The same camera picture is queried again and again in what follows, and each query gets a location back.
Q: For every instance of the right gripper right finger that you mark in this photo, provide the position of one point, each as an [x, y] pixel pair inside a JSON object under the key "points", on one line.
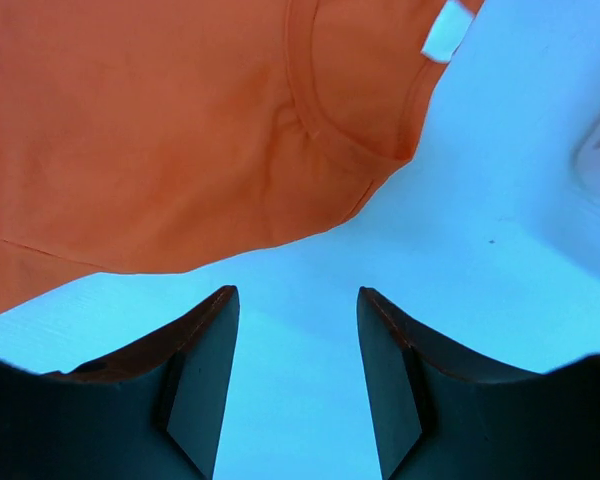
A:
{"points": [[441, 410]]}

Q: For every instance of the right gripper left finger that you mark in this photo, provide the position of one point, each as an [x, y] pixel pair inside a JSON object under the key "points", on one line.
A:
{"points": [[150, 410]]}

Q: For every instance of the orange t-shirt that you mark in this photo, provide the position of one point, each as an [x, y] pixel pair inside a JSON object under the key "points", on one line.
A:
{"points": [[156, 137]]}

